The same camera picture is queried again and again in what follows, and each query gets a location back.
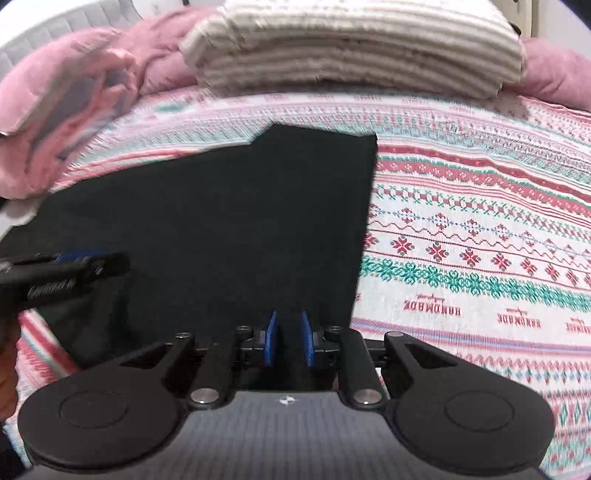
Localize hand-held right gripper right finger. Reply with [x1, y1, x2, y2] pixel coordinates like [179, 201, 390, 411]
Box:
[300, 310, 459, 411]

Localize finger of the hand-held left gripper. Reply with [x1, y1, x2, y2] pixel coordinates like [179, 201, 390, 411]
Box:
[69, 253, 131, 288]
[0, 250, 112, 274]

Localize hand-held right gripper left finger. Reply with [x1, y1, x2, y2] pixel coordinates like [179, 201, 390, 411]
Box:
[119, 310, 279, 411]

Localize black pants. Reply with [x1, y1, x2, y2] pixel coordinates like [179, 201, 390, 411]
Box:
[0, 122, 380, 376]

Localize pink fluffy comforter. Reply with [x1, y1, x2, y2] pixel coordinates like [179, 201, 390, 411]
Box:
[0, 8, 591, 201]

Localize patterned knit-print bedspread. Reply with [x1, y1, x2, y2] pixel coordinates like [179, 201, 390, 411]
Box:
[0, 87, 591, 480]

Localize grey padded headboard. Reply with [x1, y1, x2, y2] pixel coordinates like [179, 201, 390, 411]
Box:
[0, 0, 139, 75]

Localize cream ribbed folded blanket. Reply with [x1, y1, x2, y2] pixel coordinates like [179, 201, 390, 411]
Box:
[179, 0, 528, 100]

